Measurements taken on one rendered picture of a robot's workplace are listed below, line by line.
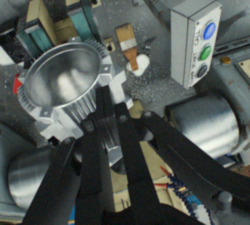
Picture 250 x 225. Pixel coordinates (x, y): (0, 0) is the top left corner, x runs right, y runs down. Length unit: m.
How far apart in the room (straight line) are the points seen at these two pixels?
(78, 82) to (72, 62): 0.07
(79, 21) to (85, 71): 0.12
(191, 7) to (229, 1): 0.42
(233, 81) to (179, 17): 0.47
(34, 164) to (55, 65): 0.39
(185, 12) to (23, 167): 0.67
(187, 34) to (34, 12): 0.32
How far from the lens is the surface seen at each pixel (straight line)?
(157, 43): 0.69
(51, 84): 0.48
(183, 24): 0.32
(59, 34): 0.53
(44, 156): 0.72
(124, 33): 0.61
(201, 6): 0.33
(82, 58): 0.45
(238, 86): 0.74
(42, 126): 0.37
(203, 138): 0.65
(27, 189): 0.74
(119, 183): 0.83
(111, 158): 0.47
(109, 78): 0.34
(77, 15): 0.42
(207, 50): 0.36
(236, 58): 0.83
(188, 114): 0.66
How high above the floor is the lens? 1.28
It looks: 34 degrees down
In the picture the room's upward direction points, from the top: 161 degrees clockwise
